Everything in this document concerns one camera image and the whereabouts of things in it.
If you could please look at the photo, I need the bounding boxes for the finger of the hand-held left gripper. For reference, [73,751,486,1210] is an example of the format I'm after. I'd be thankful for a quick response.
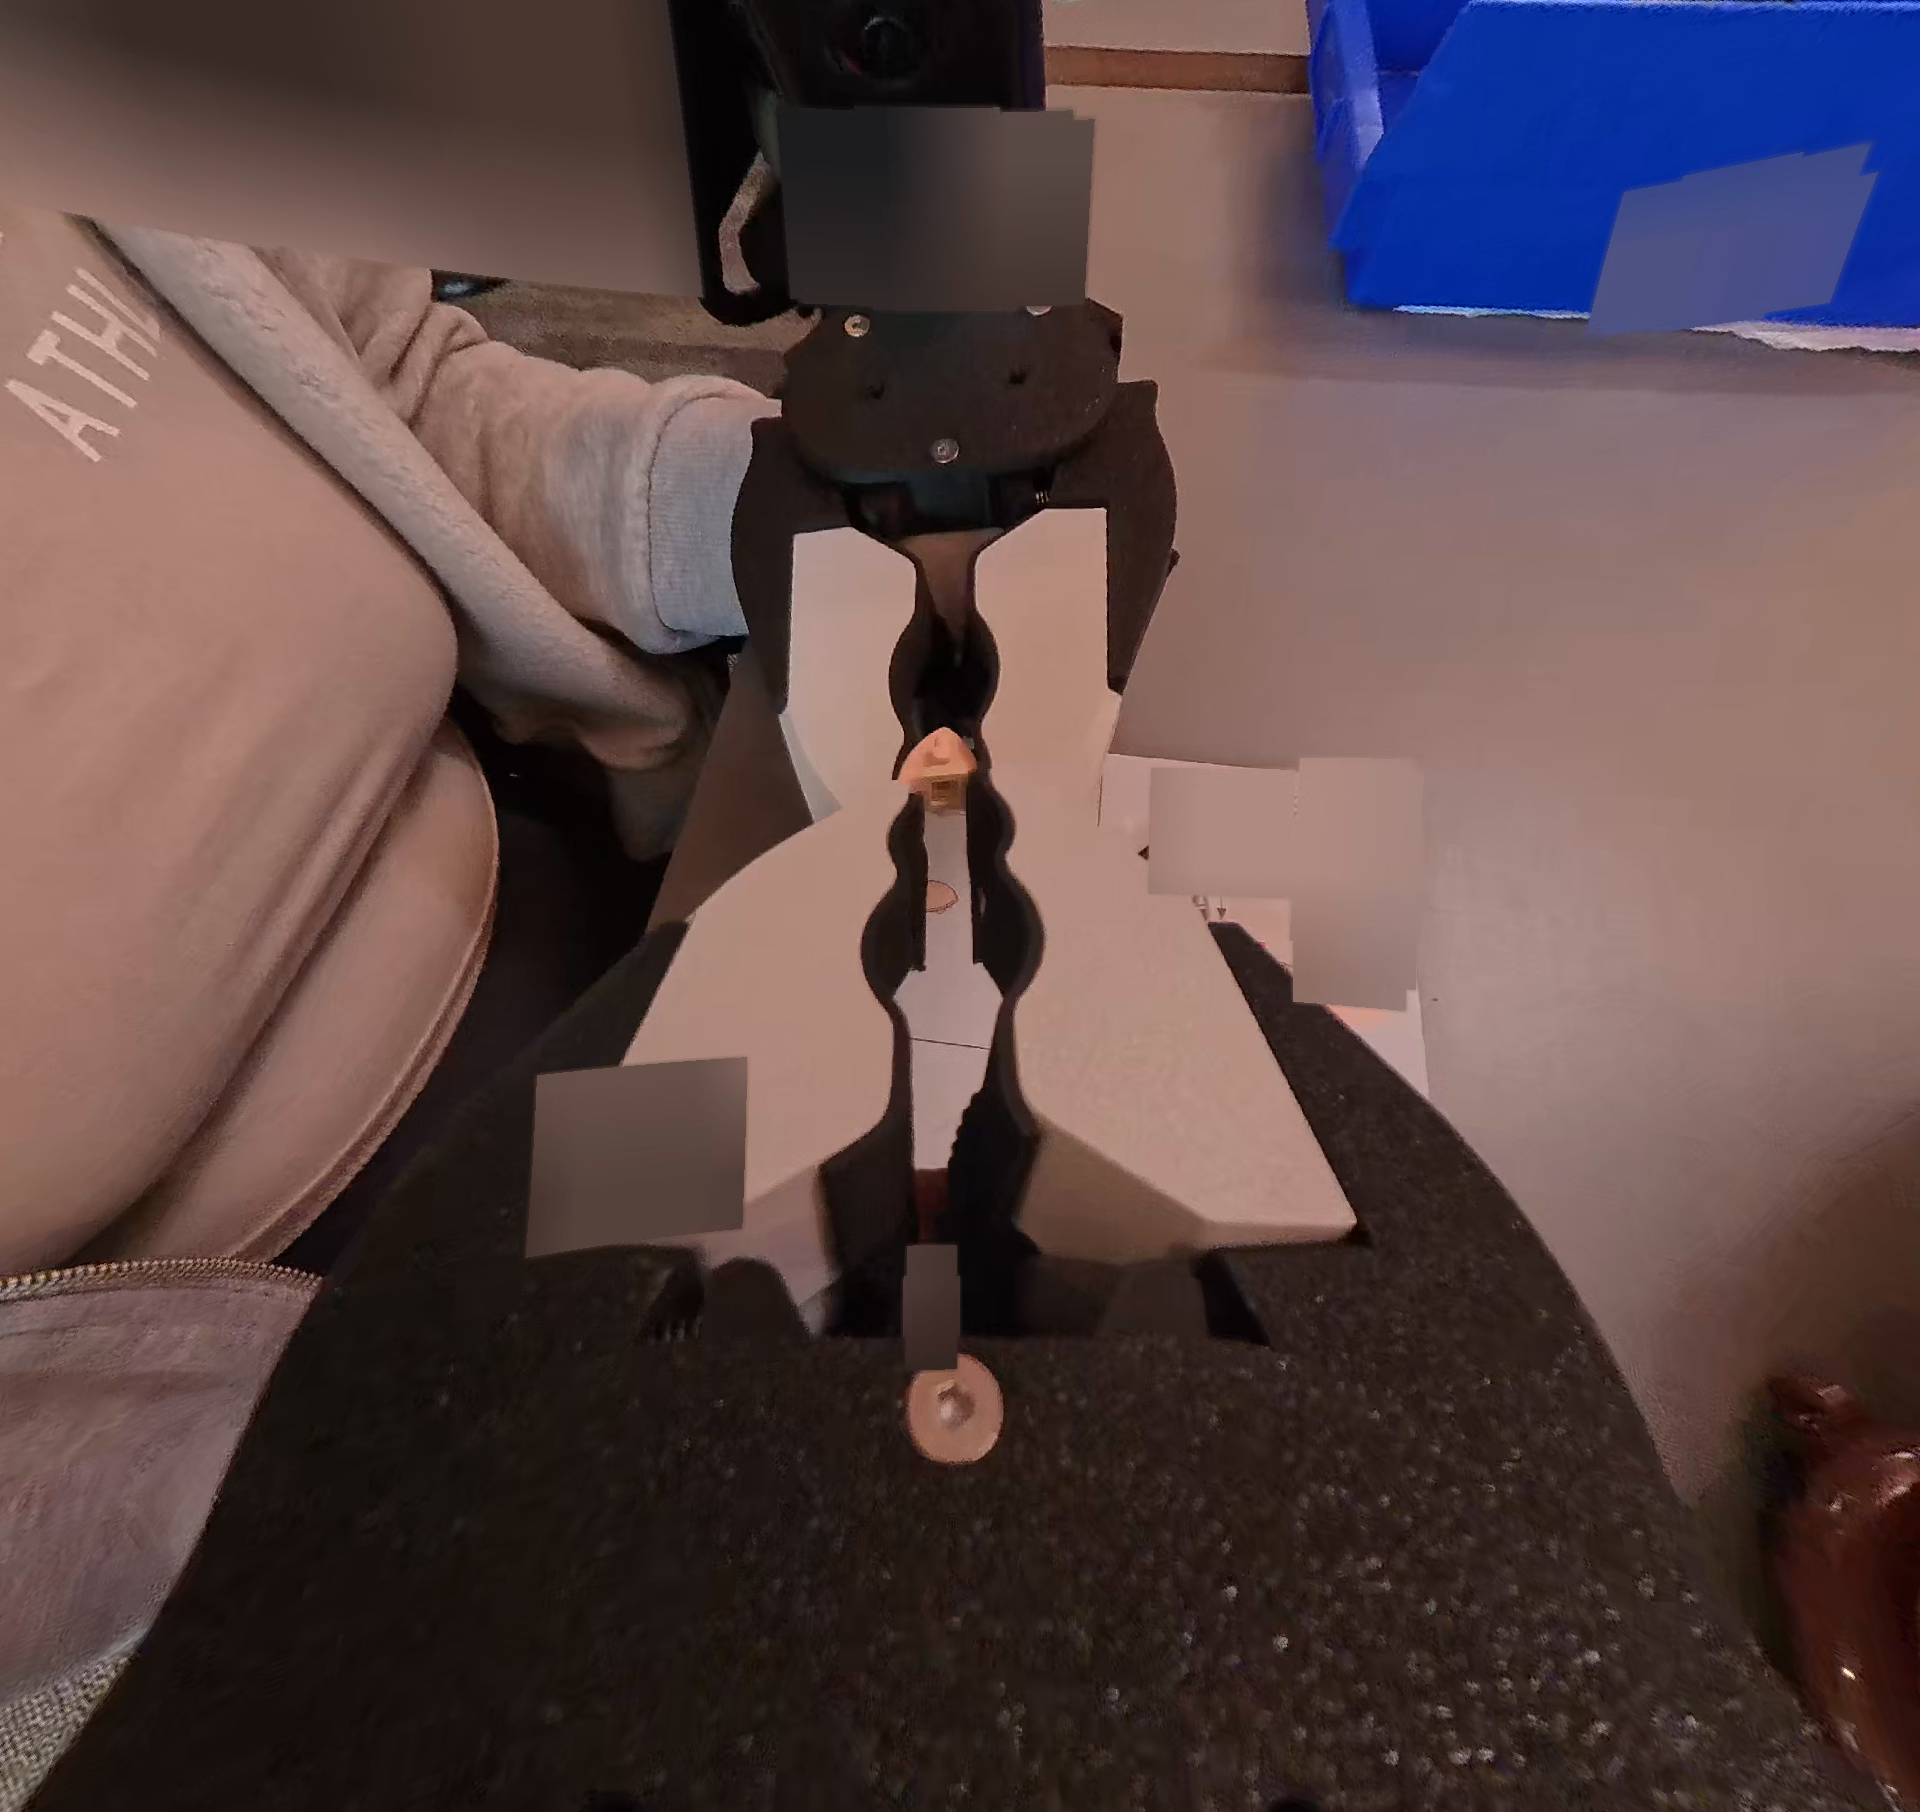
[973,504,1125,770]
[780,528,920,827]

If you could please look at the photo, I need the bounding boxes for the blue plastic bin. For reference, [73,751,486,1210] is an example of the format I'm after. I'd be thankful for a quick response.
[1302,0,1920,332]

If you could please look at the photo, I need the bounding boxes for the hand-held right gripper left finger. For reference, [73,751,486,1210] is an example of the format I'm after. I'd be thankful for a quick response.
[621,788,922,1300]

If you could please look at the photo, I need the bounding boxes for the person's beige sweatshirt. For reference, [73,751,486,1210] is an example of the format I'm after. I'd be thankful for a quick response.
[0,204,503,1277]

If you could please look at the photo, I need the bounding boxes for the grey desk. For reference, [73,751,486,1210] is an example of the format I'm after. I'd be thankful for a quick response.
[787,0,1920,1562]

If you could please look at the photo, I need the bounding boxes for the person's left forearm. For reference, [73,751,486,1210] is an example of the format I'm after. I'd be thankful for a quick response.
[89,219,784,782]

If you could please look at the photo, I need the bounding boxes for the grey zippered cloth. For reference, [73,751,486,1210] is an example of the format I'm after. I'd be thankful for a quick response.
[0,1255,328,1796]

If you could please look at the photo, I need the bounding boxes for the brick instruction booklet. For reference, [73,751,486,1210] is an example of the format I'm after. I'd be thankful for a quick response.
[810,751,1433,1171]

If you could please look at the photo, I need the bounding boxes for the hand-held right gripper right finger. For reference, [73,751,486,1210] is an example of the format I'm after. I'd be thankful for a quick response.
[957,774,1370,1264]

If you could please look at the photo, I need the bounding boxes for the pink brick petal piece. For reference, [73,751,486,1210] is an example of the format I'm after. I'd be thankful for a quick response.
[894,727,981,813]

